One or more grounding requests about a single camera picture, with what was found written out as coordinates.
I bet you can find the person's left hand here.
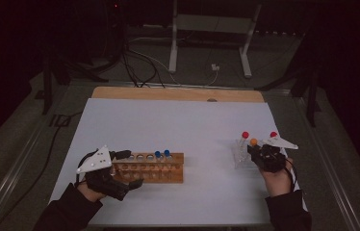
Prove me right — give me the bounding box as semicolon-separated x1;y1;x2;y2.
77;179;107;204

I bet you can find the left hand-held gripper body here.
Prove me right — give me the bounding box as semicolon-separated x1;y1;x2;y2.
76;144;131;202

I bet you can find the white table cover sheet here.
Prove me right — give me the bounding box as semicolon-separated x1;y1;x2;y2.
49;97;309;227

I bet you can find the white metal stand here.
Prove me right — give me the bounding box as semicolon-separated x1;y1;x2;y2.
167;0;263;79

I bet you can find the metal floor rail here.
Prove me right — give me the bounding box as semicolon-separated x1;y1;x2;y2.
0;118;51;231
293;94;360;231

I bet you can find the white plug with cable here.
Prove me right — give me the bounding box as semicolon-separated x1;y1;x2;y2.
129;47;221;87

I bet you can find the bundle of black floor cables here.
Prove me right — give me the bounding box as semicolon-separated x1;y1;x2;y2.
121;41;167;89

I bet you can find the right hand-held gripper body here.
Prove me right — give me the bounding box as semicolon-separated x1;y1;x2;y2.
252;136;299;173

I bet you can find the clear acrylic test tube rack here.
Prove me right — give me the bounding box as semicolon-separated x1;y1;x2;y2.
232;138;266;170

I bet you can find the person's right hand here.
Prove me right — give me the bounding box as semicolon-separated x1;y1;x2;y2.
259;157;295;197

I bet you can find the black floor cable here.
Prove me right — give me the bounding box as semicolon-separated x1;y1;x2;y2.
0;111;85;231

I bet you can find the wooden test tube rack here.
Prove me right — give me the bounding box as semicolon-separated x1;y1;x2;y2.
112;152;185;184

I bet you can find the black metal stand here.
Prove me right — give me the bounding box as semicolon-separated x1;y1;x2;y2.
41;59;109;116
254;64;321;128

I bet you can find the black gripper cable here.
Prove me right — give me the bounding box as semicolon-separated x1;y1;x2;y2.
283;157;298;193
75;149;97;189

